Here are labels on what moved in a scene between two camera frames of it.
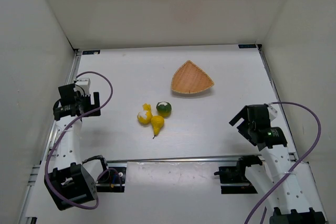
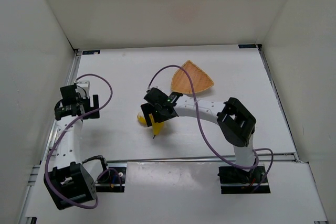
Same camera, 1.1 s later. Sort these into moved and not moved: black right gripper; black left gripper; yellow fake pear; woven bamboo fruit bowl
Moved: black right gripper
Not moved: yellow fake pear; black left gripper; woven bamboo fruit bowl
